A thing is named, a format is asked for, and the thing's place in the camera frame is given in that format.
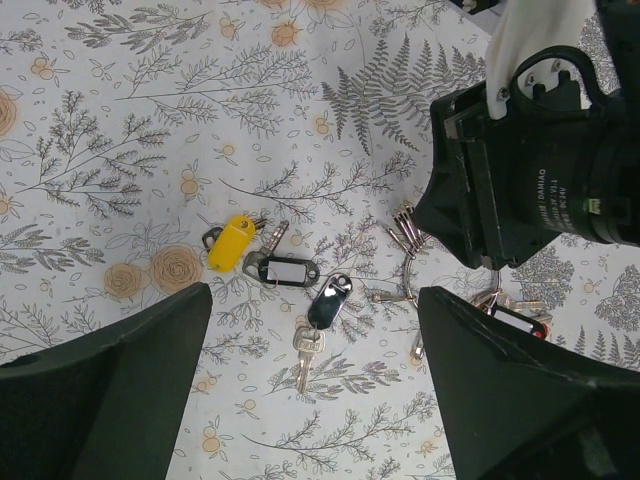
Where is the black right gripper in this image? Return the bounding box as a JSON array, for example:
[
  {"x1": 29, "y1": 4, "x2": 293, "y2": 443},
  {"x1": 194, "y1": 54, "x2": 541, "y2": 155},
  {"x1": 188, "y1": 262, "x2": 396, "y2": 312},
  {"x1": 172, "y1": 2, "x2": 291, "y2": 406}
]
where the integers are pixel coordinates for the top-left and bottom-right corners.
[{"x1": 413, "y1": 46, "x2": 639, "y2": 270}]

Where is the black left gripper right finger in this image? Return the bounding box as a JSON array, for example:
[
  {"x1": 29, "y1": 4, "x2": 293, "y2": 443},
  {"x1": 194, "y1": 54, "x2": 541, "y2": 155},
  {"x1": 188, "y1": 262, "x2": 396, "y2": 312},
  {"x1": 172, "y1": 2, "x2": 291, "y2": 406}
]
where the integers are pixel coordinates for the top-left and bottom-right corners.
[{"x1": 418, "y1": 287, "x2": 639, "y2": 479}]

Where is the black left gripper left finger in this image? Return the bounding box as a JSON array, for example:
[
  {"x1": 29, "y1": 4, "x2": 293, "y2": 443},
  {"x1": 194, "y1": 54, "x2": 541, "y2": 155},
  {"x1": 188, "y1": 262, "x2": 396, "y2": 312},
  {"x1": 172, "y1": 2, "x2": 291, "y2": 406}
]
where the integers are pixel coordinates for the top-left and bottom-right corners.
[{"x1": 1, "y1": 282, "x2": 212, "y2": 479}]

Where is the black tag with white label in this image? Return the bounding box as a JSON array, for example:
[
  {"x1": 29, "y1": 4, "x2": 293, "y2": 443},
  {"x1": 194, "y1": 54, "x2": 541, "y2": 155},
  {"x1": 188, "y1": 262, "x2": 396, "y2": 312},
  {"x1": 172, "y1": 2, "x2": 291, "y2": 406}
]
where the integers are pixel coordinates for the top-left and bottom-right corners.
[{"x1": 242, "y1": 220, "x2": 320, "y2": 288}]

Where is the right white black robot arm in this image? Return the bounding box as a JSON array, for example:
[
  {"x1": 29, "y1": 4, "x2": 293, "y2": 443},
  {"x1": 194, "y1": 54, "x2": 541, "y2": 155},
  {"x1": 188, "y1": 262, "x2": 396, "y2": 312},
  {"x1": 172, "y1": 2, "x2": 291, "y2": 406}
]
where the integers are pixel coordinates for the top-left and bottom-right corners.
[{"x1": 413, "y1": 1, "x2": 639, "y2": 271}]

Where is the yellow key tag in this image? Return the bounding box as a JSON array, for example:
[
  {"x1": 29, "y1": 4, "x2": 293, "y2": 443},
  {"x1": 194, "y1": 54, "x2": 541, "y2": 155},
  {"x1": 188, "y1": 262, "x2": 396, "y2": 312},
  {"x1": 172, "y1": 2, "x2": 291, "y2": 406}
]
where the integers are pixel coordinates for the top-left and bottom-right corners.
[{"x1": 202, "y1": 215, "x2": 266, "y2": 273}]

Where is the silver key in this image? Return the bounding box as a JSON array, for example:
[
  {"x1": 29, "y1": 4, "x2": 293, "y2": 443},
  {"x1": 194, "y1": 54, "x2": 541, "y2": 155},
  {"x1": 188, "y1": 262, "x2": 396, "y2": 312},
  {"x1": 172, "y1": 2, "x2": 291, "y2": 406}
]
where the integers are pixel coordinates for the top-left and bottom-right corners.
[{"x1": 293, "y1": 326, "x2": 326, "y2": 395}]

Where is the glossy black key tag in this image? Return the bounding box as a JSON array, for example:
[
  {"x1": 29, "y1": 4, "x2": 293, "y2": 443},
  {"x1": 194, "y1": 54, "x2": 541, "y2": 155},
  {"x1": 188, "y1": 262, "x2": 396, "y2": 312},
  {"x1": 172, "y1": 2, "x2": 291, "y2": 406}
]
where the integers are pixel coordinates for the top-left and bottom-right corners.
[{"x1": 307, "y1": 273, "x2": 353, "y2": 330}]

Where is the floral patterned table mat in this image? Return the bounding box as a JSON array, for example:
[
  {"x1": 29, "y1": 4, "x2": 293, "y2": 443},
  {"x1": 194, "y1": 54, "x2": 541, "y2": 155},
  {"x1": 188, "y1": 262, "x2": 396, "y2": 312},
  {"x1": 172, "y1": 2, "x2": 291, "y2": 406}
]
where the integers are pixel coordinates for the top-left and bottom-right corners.
[{"x1": 1, "y1": 1, "x2": 639, "y2": 479}]

